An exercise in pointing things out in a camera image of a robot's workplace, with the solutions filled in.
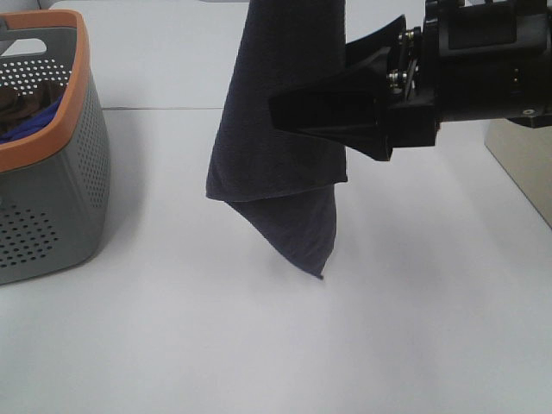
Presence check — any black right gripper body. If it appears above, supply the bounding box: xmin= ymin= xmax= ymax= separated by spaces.
xmin=386 ymin=1 xmax=551 ymax=147

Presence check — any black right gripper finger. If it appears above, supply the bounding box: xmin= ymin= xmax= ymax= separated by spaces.
xmin=345 ymin=15 xmax=406 ymax=67
xmin=268 ymin=47 xmax=392 ymax=161

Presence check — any dark navy towel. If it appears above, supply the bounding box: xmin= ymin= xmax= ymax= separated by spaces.
xmin=206 ymin=1 xmax=347 ymax=277

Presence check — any blue towel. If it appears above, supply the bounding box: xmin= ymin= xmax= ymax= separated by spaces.
xmin=1 ymin=96 xmax=62 ymax=144

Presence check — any brown towel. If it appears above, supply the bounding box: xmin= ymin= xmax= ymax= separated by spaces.
xmin=1 ymin=81 xmax=66 ymax=134

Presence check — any beige fabric storage box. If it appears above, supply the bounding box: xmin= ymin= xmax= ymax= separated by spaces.
xmin=485 ymin=120 xmax=552 ymax=227

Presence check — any grey basket with orange rim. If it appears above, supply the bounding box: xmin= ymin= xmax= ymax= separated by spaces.
xmin=1 ymin=9 xmax=110 ymax=285

